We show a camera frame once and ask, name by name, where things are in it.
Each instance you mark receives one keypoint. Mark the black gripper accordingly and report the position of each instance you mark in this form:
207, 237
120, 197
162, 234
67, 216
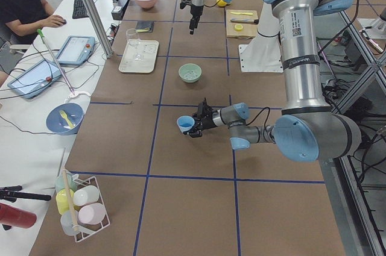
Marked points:
194, 12
207, 121

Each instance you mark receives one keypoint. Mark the light blue cup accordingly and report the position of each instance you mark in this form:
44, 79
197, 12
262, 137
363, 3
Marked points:
185, 123

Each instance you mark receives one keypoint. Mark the green bowl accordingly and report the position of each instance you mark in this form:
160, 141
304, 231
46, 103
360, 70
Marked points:
190, 66

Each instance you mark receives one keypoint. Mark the clear ice cubes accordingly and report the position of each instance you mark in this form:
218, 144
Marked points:
190, 74

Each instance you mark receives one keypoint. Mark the blue bowl with fork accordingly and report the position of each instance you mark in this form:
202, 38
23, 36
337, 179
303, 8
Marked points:
65, 119

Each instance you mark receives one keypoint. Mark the yellow lemon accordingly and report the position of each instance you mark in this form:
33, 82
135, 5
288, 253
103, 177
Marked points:
221, 3

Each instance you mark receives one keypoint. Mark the half lemon slice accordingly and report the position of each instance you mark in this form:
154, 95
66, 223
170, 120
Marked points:
238, 27

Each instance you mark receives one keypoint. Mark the wooden cutting board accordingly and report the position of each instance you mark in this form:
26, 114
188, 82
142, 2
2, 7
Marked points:
241, 23

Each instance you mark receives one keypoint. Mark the grey yellow cloth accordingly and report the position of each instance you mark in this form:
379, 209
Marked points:
144, 26

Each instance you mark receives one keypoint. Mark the yellow plastic knife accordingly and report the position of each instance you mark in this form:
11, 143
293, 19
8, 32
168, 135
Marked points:
242, 13

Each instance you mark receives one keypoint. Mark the steel muddler black cap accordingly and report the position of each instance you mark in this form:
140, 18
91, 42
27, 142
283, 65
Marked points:
245, 21

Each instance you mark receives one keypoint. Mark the clear glass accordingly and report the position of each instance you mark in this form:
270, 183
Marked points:
133, 40

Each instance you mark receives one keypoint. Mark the cream bear tray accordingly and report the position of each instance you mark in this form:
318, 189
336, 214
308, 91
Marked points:
148, 49

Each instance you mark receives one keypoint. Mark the black keyboard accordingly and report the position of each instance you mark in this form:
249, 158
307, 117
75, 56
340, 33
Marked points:
79, 10

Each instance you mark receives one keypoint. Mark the teach pendant tablet far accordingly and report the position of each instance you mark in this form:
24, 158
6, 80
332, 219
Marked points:
75, 50

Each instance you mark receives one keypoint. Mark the teach pendant tablet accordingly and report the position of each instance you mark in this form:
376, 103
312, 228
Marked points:
35, 79
75, 50

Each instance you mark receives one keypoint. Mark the person in black shirt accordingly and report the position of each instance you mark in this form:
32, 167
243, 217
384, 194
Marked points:
24, 17

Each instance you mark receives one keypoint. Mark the teach pendant tablet near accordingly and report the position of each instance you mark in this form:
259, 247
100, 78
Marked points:
35, 79

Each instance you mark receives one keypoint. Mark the red bottle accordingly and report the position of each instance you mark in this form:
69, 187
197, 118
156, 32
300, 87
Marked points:
11, 216

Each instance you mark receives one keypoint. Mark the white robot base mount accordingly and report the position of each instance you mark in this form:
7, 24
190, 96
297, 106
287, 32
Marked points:
262, 54

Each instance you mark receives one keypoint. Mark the aluminium frame post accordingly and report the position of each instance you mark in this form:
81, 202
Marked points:
98, 27

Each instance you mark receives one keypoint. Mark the white wire cup rack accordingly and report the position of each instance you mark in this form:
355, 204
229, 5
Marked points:
80, 205

